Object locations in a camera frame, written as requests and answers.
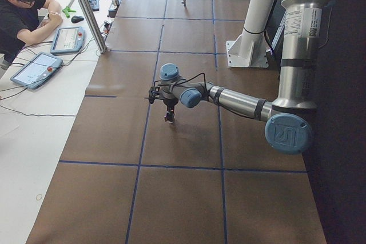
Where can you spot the aluminium frame post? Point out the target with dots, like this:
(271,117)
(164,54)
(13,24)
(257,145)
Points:
(93,25)

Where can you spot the far teach pendant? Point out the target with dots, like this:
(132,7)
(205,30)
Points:
(68,40)

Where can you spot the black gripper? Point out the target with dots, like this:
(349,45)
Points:
(170,102)

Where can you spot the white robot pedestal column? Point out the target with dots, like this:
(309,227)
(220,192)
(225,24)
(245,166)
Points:
(258,1)

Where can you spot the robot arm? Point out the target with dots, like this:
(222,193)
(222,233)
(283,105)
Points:
(288,118)

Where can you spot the seated person black shirt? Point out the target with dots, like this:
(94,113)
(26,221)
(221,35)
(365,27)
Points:
(26,22)

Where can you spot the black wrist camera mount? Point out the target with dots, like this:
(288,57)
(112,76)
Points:
(154,93)

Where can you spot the brown paper table cover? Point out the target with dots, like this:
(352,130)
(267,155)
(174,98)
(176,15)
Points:
(127,176)

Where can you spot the near teach pendant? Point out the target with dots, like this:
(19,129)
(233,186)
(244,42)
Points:
(35,73)

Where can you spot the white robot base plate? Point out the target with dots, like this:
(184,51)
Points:
(253,55)

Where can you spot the teach pendant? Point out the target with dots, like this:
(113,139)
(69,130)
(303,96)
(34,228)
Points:
(35,73)
(68,40)

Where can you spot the green plastic part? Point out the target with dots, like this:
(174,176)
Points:
(67,11)

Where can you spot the black computer mouse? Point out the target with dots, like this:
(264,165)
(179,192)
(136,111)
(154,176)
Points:
(77,18)

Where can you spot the white PPR brass valve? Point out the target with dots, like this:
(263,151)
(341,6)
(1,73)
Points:
(169,118)

